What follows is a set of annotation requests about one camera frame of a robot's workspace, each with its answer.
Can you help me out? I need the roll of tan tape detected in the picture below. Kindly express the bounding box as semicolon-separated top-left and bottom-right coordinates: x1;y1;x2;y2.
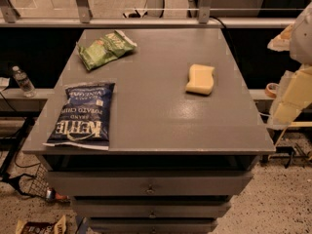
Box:
264;83;279;98

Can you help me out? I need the black wire basket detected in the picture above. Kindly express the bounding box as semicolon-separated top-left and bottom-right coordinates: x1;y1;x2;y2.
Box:
1;165;49;199

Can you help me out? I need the green chip bag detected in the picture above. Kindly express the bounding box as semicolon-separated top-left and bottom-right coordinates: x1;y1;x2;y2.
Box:
77;30;137;71

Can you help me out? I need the drawer knob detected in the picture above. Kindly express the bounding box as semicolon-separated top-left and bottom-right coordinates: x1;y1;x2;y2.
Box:
145;184;155;195
149;212;157;219

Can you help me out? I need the yellow metal stand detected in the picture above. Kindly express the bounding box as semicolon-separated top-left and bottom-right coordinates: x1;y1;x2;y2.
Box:
268;120;312;163

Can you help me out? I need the blue Kettle chip bag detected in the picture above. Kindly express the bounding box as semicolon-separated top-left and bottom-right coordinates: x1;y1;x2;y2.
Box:
45;82;115;150

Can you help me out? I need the yellow sponge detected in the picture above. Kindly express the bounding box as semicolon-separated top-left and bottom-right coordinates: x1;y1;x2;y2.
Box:
185;64;215;96

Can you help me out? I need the middle drawer knob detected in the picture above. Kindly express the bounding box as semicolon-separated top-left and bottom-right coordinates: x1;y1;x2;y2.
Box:
149;212;157;219

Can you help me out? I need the top drawer knob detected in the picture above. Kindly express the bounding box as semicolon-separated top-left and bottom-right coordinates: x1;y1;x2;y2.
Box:
145;184;155;195

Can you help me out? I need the clear plastic water bottle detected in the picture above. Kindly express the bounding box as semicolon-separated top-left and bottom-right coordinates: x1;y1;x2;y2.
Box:
12;66;36;98

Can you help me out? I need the brown snack bag on floor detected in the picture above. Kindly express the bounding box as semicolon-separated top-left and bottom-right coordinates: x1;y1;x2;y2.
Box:
16;215;66;234

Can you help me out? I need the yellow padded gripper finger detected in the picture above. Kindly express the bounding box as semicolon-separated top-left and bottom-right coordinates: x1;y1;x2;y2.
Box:
272;66;312;125

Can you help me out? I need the grey drawer cabinet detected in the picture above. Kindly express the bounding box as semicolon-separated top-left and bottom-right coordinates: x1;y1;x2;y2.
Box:
23;28;274;234

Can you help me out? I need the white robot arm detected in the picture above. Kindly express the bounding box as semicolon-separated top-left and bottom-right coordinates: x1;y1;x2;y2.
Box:
267;4;312;129

